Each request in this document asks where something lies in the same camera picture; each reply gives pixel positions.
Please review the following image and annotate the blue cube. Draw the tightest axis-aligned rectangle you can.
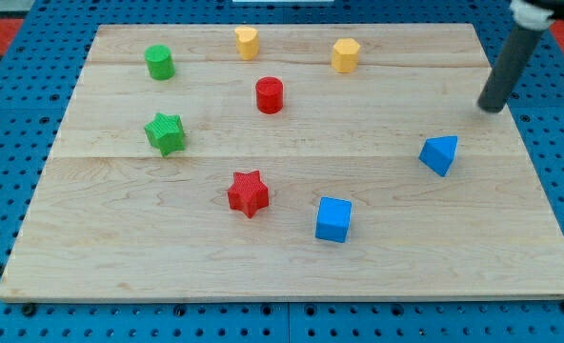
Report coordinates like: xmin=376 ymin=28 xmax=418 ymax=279
xmin=314 ymin=197 xmax=352 ymax=243

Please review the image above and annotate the wooden board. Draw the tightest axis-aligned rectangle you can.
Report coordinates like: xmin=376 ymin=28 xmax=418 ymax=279
xmin=0 ymin=24 xmax=564 ymax=304

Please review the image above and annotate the red star block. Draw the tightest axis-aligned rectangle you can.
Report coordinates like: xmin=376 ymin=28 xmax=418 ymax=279
xmin=227 ymin=171 xmax=269 ymax=218

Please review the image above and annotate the red cylinder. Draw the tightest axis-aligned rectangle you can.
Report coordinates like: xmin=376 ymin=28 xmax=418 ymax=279
xmin=255 ymin=76 xmax=284 ymax=114

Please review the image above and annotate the green star block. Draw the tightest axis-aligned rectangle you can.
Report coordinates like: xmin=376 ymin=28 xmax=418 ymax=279
xmin=144 ymin=112 xmax=186 ymax=157

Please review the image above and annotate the yellow hexagon block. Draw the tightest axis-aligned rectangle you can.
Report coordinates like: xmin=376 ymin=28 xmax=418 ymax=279
xmin=331 ymin=38 xmax=361 ymax=73

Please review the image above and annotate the yellow heart block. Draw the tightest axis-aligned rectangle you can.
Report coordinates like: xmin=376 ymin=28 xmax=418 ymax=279
xmin=234 ymin=26 xmax=260 ymax=61

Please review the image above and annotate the blue triangular prism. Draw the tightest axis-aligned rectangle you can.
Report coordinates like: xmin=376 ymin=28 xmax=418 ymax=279
xmin=418 ymin=135 xmax=458 ymax=177

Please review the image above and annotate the green cylinder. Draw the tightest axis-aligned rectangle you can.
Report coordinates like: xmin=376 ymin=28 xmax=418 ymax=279
xmin=144 ymin=45 xmax=175 ymax=80

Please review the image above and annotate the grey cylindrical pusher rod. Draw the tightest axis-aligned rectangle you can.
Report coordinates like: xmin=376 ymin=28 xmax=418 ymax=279
xmin=477 ymin=24 xmax=544 ymax=113

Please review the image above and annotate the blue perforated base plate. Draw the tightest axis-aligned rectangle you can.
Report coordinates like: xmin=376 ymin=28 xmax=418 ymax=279
xmin=0 ymin=0 xmax=564 ymax=342

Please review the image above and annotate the white rod mount collar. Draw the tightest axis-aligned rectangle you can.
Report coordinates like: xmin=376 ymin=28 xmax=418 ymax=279
xmin=510 ymin=0 xmax=554 ymax=31

